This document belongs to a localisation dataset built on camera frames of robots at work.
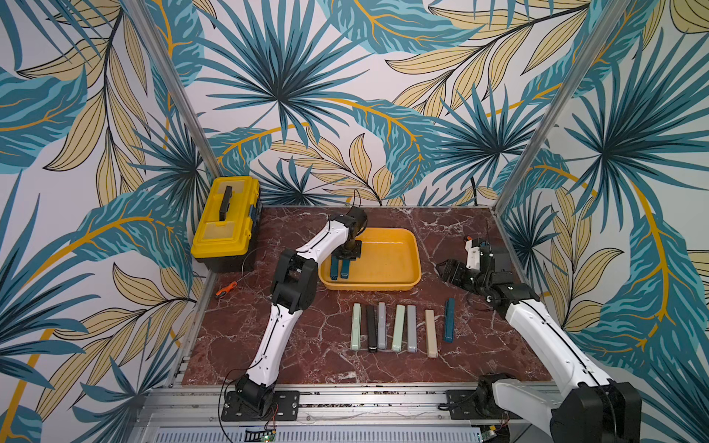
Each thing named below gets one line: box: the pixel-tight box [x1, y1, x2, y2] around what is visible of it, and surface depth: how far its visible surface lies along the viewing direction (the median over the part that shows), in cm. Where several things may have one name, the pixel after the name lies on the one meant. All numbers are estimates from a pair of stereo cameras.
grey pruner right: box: [406, 304, 418, 354], surface depth 85 cm
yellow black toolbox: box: [190, 175, 261, 275], surface depth 94 cm
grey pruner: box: [376, 301, 386, 350], surface depth 87 cm
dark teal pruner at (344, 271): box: [340, 258, 350, 279], surface depth 100 cm
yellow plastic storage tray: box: [318, 227, 422, 292], surface depth 102 cm
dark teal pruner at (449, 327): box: [443, 298, 456, 344], surface depth 88 cm
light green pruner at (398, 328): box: [391, 304, 406, 352], surface depth 87 cm
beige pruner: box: [424, 309, 438, 359], surface depth 85 cm
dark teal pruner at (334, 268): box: [330, 254, 339, 281], surface depth 100 cm
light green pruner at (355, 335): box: [349, 302, 361, 351], surface depth 87 cm
